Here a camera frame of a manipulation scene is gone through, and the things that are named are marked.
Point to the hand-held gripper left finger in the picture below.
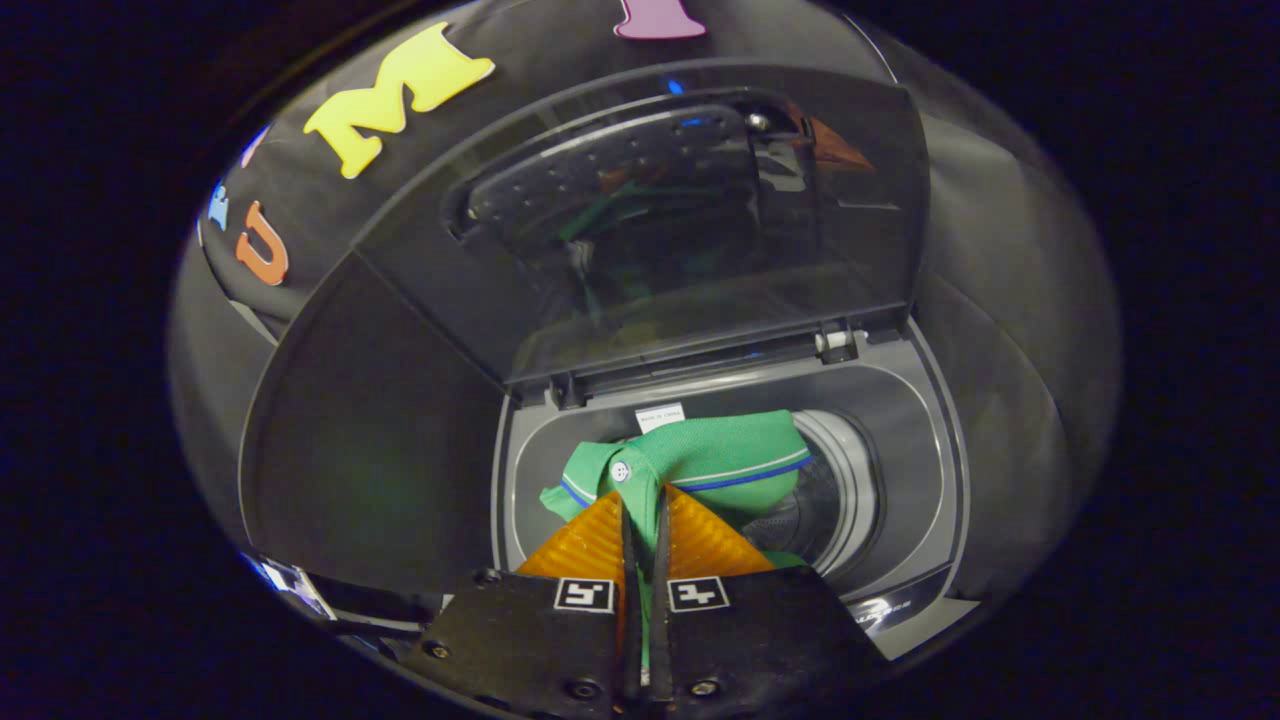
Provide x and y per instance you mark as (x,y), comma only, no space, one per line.
(520,640)

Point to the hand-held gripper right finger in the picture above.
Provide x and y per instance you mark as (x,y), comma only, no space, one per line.
(770,640)

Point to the green polo shirt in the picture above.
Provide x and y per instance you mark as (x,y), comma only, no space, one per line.
(720,460)

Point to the dark washing machine lid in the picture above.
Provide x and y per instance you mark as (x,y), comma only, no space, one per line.
(650,300)

